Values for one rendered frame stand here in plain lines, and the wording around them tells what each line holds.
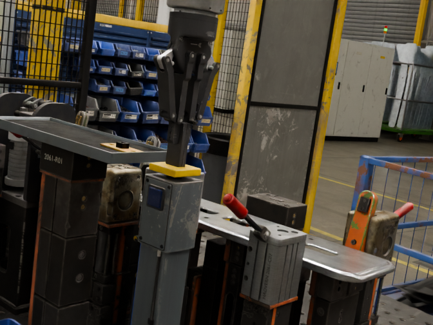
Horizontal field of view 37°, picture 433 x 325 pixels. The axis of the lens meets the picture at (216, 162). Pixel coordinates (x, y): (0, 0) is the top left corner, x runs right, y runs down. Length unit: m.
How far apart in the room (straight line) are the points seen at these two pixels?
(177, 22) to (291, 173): 4.13
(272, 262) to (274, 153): 3.81
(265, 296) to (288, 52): 3.77
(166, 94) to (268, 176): 3.92
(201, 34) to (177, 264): 0.36
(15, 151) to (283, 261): 0.74
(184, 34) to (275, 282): 0.43
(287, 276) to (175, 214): 0.24
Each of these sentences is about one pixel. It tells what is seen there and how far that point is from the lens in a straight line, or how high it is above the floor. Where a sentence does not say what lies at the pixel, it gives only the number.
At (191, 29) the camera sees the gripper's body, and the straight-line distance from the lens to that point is 0.98.
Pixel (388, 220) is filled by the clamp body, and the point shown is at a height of 1.05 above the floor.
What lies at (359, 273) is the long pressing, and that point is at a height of 1.00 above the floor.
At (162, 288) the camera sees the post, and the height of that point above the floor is 0.97.
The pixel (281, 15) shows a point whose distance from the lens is 4.70.
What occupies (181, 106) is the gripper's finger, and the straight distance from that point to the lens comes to 1.00.
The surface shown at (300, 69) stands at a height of 1.33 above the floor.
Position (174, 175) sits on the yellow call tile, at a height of 1.15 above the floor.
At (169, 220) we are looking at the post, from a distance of 1.01.
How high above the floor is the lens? 1.34
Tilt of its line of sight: 9 degrees down
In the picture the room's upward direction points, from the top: 8 degrees clockwise
